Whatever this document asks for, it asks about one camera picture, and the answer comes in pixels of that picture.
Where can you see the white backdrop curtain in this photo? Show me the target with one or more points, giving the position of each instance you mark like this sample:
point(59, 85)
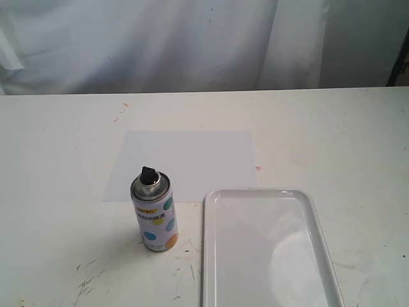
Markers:
point(66, 47)

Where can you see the spray can with dots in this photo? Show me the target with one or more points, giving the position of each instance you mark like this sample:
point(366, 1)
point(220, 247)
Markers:
point(152, 196)

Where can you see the white rectangular plastic tray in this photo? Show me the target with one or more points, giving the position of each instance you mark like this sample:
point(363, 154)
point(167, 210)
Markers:
point(265, 247)

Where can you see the black metal stand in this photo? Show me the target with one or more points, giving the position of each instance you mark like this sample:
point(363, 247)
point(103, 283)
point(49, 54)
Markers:
point(400, 64)

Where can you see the white paper sheet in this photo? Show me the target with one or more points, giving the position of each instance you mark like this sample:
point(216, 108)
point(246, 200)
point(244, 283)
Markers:
point(196, 162)

